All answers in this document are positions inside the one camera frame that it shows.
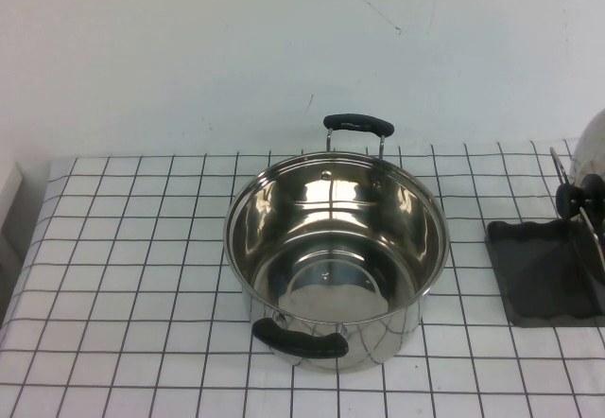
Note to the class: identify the stainless steel pot lid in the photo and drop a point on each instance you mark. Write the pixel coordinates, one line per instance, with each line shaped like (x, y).
(593, 153)

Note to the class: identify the dark grey rack drip tray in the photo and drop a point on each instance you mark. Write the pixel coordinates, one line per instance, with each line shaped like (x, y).
(534, 276)

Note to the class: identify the white black-grid tablecloth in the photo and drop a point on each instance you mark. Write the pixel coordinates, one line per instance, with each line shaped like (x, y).
(142, 318)

